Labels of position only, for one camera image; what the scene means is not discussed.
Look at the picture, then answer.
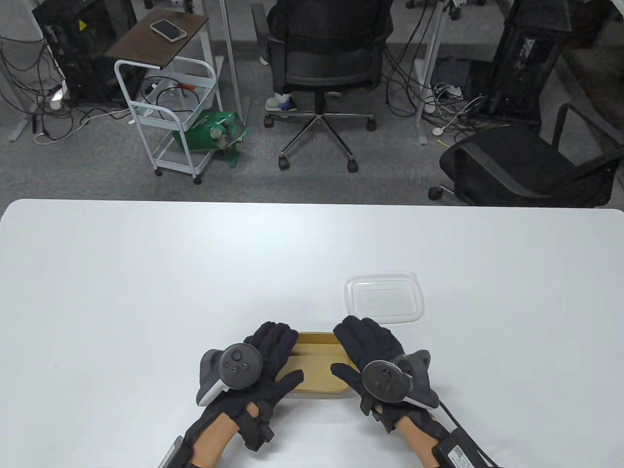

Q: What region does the smartphone with white case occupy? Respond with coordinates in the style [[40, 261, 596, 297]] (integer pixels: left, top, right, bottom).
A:
[[150, 19, 187, 42]]

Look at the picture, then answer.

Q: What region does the clear plastic lid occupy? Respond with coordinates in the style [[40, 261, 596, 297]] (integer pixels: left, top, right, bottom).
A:
[[344, 272, 425, 325]]

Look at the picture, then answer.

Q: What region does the white desk leg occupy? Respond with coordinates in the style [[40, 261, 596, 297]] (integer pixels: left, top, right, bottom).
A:
[[219, 0, 252, 138]]

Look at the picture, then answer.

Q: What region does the grey controller on left glove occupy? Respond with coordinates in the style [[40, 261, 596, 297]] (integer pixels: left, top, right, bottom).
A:
[[196, 343, 264, 408]]

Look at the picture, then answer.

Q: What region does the person's left hand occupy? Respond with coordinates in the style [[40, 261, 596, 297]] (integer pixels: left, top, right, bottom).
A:
[[183, 321, 305, 452]]

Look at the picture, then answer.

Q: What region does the black computer tower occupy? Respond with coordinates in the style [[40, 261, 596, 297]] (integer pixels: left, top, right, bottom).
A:
[[31, 0, 138, 106], [466, 0, 575, 128]]

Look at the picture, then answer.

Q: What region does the bundle of floor cables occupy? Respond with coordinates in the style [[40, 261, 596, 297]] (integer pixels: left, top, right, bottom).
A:
[[0, 33, 133, 145], [383, 0, 513, 148]]

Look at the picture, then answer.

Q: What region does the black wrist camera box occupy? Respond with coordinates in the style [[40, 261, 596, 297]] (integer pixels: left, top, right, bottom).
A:
[[433, 429, 504, 468]]

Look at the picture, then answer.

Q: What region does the white rolling cart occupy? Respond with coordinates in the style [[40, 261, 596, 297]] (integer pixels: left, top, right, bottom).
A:
[[114, 57, 218, 185]]

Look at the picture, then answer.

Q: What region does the green device with tubes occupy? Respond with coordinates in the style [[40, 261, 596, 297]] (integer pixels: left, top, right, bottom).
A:
[[172, 110, 248, 169]]

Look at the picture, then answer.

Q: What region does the black mesh office chair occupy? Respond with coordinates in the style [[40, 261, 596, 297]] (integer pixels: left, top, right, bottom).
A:
[[262, 0, 395, 173]]

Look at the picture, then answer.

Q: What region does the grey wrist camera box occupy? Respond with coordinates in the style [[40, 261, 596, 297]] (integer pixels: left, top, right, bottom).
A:
[[156, 436, 185, 468]]

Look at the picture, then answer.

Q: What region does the grey controller on glove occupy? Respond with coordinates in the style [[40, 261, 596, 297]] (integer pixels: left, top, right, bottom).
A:
[[361, 351, 440, 410], [196, 343, 264, 408]]

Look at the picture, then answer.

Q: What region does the grey controller on right glove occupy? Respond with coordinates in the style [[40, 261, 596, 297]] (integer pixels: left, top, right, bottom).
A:
[[361, 351, 440, 410]]

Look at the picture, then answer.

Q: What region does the black office chair with armrests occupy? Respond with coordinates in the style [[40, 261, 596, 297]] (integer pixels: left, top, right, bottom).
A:
[[428, 103, 624, 209]]

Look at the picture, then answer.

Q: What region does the tan food container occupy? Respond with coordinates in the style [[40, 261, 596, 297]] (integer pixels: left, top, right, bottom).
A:
[[274, 332, 350, 397]]

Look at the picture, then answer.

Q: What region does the person's left forearm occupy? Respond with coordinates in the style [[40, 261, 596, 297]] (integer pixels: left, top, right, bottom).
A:
[[188, 413, 245, 468]]

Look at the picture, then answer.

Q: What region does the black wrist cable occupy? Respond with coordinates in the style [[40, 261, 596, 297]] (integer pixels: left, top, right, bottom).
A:
[[437, 399, 490, 461]]

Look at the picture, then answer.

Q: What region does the brown side table top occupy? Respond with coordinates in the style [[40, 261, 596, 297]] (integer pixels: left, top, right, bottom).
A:
[[104, 8, 210, 69]]

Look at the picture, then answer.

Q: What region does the person's right forearm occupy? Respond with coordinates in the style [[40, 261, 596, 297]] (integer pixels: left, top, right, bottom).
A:
[[394, 418, 442, 468]]

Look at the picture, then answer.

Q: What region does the black cable in cart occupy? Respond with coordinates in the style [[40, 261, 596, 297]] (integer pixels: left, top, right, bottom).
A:
[[140, 75, 201, 120]]

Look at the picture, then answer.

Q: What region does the person's right hand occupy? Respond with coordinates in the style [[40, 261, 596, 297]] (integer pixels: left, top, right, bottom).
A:
[[331, 315, 448, 440]]

